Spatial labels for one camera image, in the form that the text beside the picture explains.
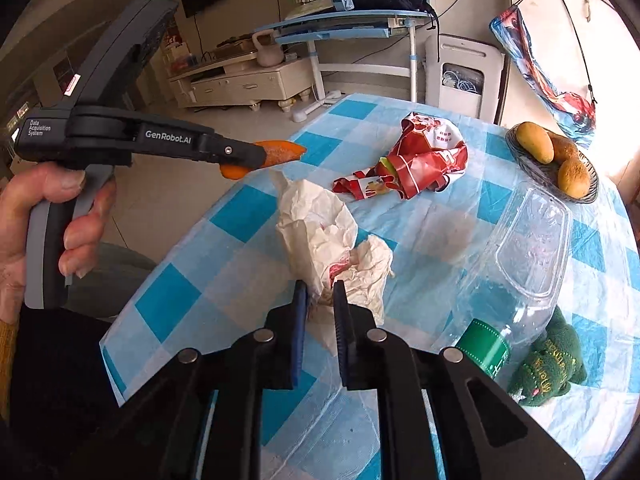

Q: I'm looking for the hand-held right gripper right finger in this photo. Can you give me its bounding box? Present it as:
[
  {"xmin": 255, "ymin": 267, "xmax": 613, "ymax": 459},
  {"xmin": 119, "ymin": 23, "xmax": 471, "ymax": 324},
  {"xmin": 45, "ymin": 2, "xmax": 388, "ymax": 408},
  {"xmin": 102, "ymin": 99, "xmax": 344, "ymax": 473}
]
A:
[{"xmin": 332, "ymin": 280, "xmax": 586, "ymax": 480}]

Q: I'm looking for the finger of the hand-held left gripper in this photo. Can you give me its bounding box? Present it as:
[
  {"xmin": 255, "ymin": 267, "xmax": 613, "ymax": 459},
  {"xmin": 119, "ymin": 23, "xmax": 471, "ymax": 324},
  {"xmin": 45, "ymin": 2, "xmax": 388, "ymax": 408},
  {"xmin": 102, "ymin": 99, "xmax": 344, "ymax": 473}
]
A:
[{"xmin": 215, "ymin": 141, "xmax": 268, "ymax": 170}]

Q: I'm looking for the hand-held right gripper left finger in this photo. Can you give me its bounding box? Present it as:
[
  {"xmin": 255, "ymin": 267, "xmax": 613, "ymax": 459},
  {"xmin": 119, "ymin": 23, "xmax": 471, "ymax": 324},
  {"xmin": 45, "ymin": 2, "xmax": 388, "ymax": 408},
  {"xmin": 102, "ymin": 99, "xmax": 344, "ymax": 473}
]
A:
[{"xmin": 75, "ymin": 280, "xmax": 311, "ymax": 480}]

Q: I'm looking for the white tissue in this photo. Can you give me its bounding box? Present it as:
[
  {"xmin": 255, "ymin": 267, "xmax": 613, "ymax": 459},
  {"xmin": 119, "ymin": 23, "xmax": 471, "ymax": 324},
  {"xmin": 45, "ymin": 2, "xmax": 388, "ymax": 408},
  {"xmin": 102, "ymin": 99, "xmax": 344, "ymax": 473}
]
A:
[{"xmin": 325, "ymin": 235, "xmax": 396, "ymax": 326}]

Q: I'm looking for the large white paper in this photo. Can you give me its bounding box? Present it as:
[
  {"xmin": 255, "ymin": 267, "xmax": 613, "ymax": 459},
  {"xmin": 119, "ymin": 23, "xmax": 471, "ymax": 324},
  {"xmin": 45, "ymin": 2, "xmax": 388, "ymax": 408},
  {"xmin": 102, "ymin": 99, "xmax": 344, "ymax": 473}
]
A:
[{"xmin": 270, "ymin": 170, "xmax": 358, "ymax": 356}]

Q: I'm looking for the clear bottle green label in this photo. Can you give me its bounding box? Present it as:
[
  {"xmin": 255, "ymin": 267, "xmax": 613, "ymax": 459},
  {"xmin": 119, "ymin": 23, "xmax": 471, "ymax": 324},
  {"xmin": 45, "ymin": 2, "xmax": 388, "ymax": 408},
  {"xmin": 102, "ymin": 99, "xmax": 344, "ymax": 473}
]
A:
[{"xmin": 440, "ymin": 260, "xmax": 558, "ymax": 381}]

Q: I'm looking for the red snack bag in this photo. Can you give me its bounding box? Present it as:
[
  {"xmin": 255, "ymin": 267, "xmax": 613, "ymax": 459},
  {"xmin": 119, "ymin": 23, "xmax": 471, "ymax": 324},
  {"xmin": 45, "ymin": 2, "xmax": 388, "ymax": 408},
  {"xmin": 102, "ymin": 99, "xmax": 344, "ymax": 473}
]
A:
[{"xmin": 332, "ymin": 111, "xmax": 469, "ymax": 202}]

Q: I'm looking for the clear plastic clamshell container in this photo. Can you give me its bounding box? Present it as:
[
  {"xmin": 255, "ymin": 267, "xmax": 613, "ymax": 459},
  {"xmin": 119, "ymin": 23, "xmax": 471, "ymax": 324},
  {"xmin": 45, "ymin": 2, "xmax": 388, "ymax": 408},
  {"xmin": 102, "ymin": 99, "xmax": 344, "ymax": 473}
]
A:
[{"xmin": 492, "ymin": 182, "xmax": 574, "ymax": 308}]

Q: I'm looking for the person's left hand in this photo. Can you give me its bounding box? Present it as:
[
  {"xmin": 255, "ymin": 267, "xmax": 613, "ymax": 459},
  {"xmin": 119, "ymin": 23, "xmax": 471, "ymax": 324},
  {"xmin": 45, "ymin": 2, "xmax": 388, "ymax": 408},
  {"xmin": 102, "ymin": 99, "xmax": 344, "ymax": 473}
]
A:
[{"xmin": 0, "ymin": 162, "xmax": 118, "ymax": 328}]

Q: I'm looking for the white television stand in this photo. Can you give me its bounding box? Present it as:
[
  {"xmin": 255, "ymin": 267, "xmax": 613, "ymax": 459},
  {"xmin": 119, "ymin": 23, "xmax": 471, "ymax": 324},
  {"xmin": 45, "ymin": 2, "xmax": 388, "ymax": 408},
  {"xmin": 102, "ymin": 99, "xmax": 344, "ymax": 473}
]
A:
[{"xmin": 167, "ymin": 52, "xmax": 316, "ymax": 113}]

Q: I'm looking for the pink kettlebell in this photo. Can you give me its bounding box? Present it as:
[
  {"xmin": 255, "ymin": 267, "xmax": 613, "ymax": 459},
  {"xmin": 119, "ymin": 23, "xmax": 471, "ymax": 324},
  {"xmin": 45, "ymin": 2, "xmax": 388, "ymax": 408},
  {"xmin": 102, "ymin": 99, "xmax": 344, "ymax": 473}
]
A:
[{"xmin": 251, "ymin": 30, "xmax": 286, "ymax": 68}]

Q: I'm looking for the cardboard box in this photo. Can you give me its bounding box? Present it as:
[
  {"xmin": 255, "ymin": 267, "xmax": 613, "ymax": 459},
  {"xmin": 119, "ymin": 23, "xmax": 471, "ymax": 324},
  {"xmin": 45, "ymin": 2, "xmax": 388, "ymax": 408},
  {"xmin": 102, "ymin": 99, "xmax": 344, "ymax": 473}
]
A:
[{"xmin": 215, "ymin": 35, "xmax": 256, "ymax": 53}]

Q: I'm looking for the blue checkered tablecloth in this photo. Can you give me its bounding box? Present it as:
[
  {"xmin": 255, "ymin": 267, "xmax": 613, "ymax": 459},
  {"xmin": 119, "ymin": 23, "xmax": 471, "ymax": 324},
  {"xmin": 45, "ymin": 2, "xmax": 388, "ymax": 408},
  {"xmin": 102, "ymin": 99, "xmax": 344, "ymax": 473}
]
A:
[{"xmin": 99, "ymin": 92, "xmax": 640, "ymax": 480}]

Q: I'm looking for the grey round stool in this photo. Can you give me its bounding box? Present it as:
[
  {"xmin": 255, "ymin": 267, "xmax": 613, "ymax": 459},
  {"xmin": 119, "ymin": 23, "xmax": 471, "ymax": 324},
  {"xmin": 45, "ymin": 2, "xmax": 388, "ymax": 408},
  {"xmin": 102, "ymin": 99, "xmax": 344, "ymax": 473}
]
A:
[{"xmin": 65, "ymin": 242, "xmax": 158, "ymax": 318}]

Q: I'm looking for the blue study desk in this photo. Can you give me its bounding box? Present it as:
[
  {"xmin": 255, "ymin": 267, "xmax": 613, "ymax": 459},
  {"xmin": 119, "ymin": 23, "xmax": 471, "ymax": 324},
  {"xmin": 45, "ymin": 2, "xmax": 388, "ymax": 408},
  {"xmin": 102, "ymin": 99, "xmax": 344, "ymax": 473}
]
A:
[{"xmin": 252, "ymin": 2, "xmax": 436, "ymax": 123}]

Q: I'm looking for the green plush toy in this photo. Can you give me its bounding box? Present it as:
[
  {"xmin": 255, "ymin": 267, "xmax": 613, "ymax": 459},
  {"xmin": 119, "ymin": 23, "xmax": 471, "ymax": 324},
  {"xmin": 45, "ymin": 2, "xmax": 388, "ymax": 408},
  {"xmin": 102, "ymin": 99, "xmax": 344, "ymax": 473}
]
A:
[{"xmin": 507, "ymin": 307, "xmax": 588, "ymax": 407}]

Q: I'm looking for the white air purifier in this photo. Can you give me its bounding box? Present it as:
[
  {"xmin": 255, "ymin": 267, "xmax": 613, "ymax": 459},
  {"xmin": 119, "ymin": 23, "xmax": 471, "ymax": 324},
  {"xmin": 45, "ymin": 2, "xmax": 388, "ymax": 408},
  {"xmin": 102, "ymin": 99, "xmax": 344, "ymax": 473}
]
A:
[{"xmin": 425, "ymin": 34, "xmax": 506, "ymax": 121}]

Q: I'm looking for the colourful hanging bag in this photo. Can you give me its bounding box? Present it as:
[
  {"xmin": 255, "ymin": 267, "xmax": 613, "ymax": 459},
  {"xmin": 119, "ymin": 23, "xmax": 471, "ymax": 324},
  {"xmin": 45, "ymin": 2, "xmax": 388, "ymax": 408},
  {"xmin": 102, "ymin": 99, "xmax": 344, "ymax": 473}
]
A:
[{"xmin": 489, "ymin": 0, "xmax": 598, "ymax": 148}]

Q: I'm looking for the white cabinet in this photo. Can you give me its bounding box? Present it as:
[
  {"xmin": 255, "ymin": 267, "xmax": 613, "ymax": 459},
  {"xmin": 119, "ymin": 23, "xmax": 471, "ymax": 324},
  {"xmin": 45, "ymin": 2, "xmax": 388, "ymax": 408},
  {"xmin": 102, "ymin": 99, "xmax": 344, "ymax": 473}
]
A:
[{"xmin": 502, "ymin": 0, "xmax": 640, "ymax": 186}]

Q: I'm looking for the wire fruit basket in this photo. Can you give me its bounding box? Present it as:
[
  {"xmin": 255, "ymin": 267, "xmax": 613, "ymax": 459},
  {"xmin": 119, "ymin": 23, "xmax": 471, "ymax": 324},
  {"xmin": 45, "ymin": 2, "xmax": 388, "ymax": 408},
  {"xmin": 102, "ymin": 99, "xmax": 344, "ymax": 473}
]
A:
[{"xmin": 505, "ymin": 122, "xmax": 600, "ymax": 205}]

